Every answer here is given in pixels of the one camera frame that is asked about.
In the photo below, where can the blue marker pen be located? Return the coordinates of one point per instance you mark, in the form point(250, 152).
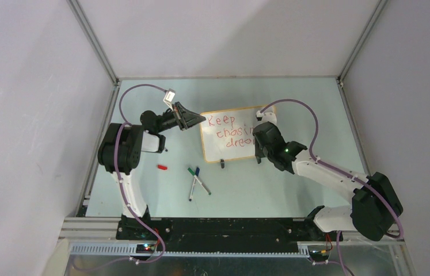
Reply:
point(194, 183)

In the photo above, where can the right aluminium corner post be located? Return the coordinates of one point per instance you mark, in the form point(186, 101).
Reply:
point(362, 39)

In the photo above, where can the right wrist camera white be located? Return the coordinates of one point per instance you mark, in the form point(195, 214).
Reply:
point(268, 115)

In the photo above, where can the left aluminium corner post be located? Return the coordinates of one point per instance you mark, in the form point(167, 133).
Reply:
point(93, 40)

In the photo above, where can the whiteboard with orange frame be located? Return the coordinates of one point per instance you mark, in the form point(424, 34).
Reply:
point(227, 134)

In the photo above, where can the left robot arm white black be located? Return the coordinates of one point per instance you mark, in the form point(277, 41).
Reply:
point(121, 148)

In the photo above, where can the aluminium frame rail front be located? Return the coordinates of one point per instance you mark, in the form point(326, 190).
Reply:
point(103, 229)

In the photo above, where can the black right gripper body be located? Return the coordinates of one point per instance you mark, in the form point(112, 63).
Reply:
point(262, 151)

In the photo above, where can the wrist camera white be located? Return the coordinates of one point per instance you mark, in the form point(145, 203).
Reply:
point(268, 115)
point(168, 97)

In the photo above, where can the aluminium corner post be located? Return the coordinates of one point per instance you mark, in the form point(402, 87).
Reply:
point(93, 40)
point(362, 39)

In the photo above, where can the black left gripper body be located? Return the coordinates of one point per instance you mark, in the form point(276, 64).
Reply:
point(167, 121)

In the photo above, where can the red marker cap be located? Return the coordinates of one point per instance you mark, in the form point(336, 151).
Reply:
point(162, 167)

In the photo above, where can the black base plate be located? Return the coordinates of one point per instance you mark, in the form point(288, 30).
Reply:
point(251, 235)

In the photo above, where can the green marker pen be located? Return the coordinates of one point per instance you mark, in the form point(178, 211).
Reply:
point(199, 181)

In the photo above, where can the grey cable duct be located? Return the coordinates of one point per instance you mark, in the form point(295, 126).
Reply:
point(126, 249)

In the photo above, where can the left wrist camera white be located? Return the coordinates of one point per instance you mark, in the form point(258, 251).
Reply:
point(168, 97)

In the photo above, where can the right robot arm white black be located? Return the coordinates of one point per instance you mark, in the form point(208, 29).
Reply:
point(372, 204)

